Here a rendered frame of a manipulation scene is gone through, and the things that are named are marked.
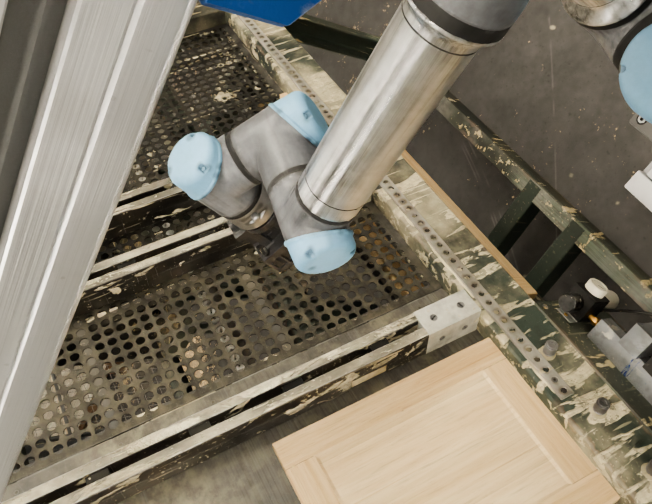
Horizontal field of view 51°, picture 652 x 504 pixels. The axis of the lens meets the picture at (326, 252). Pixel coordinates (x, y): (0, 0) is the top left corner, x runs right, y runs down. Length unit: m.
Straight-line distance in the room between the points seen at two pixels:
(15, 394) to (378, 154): 0.52
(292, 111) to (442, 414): 0.72
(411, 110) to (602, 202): 1.73
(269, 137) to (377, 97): 0.23
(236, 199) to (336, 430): 0.57
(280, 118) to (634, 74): 0.41
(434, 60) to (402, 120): 0.07
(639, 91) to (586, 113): 1.51
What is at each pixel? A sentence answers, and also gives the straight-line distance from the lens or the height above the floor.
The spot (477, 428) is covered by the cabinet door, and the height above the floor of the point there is 1.01.
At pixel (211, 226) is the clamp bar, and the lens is 1.54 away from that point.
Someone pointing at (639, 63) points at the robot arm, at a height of 1.27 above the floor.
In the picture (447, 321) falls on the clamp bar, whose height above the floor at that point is 0.99.
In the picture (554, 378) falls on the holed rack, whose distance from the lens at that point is 1.37.
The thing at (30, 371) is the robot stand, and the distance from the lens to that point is 0.17.
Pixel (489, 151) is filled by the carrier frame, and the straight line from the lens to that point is 2.34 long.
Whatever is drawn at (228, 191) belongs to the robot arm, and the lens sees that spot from 0.85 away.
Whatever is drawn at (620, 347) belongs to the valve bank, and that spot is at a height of 0.74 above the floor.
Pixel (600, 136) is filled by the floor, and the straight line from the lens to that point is 2.34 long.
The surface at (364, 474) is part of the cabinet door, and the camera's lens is 1.27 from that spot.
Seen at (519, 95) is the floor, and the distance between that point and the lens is 2.53.
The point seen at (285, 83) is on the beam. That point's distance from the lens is 1.98.
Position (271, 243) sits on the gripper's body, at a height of 1.46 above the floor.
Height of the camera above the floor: 2.04
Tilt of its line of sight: 40 degrees down
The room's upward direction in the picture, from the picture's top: 89 degrees counter-clockwise
